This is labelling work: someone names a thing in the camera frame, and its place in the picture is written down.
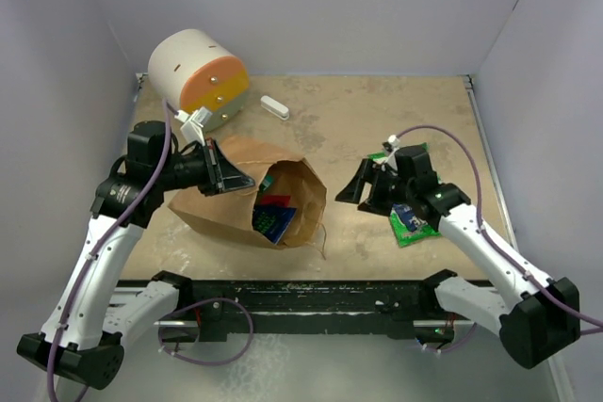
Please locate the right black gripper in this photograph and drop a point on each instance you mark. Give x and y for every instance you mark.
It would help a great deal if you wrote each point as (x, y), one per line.
(354, 190)

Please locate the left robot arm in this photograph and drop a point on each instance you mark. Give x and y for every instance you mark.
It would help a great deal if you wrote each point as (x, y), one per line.
(81, 340)

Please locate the blue Burts chips bag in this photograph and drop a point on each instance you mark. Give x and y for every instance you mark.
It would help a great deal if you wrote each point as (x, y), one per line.
(404, 219)

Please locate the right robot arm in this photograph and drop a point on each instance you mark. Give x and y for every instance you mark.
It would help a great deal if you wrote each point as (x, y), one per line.
(532, 314)

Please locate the green cassava chips bag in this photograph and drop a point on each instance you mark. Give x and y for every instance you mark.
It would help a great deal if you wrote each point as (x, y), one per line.
(423, 179)

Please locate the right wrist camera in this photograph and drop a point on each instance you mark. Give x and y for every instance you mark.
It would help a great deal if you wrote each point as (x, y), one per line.
(390, 146)

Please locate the teal snack packet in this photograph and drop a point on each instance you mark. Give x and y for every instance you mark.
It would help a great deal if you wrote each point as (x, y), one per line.
(267, 181)

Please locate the small white block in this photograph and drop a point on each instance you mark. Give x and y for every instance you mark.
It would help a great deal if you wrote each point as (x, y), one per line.
(274, 107)

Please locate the brown paper bag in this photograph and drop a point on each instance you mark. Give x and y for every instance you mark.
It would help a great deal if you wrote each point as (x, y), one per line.
(230, 216)

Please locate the round toy drawer cabinet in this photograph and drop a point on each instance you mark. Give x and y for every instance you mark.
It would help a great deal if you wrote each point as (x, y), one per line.
(191, 70)

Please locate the red snack packet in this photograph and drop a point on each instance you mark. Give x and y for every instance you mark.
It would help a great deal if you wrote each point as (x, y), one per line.
(275, 200)

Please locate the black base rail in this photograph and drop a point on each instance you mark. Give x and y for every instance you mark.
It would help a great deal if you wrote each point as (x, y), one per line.
(399, 310)

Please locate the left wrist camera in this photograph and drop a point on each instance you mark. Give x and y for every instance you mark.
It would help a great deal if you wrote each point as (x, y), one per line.
(192, 124)

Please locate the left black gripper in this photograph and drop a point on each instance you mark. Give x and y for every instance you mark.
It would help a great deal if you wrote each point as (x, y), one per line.
(220, 174)

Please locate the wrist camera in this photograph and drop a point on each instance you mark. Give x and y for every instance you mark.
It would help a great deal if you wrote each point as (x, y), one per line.
(192, 124)
(390, 146)

